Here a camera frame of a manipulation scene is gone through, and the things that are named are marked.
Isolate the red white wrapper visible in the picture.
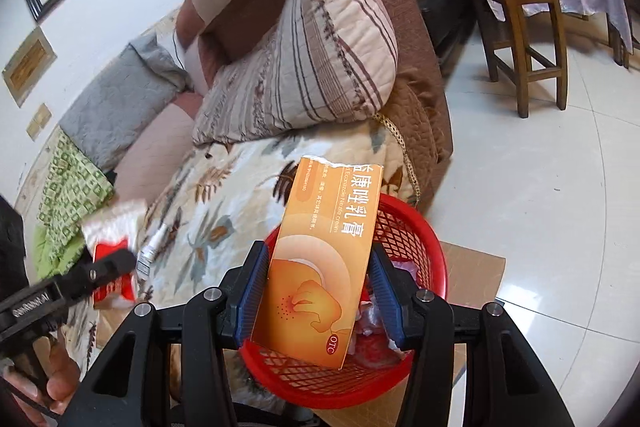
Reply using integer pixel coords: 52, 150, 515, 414
81, 199, 148, 310

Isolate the clear plastic bag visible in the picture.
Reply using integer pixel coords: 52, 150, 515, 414
348, 277, 402, 358

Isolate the orange medicine box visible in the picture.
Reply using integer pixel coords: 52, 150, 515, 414
252, 156, 383, 369

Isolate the person's left hand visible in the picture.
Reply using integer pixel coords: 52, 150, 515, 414
1, 329, 80, 426

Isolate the brown cardboard sheet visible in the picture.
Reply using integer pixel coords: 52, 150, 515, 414
318, 242, 506, 426

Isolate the white ointment tube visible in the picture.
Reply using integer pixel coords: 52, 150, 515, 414
136, 223, 169, 282

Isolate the green patterned cloth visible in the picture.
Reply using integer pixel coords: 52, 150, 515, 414
34, 132, 114, 279

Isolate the red plastic mesh basket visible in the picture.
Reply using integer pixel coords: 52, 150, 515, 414
240, 194, 448, 410

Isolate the pink bed pillow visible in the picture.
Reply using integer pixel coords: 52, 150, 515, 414
114, 91, 203, 205

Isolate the floral leaf pattern blanket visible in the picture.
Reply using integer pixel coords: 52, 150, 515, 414
67, 120, 420, 369

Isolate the small gold framed picture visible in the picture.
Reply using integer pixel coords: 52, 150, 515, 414
2, 26, 56, 107

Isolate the grey quilted pillow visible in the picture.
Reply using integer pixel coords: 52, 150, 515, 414
58, 32, 190, 171

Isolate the brown wooden stool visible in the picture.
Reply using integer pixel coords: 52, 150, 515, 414
472, 0, 568, 118

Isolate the striped beige quilted pillow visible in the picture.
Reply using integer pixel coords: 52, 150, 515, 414
192, 0, 398, 145

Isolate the brown pink upholstered headboard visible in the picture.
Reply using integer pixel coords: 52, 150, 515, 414
176, 0, 454, 208

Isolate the small wall plate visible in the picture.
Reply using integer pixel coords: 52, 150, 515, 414
26, 103, 52, 141

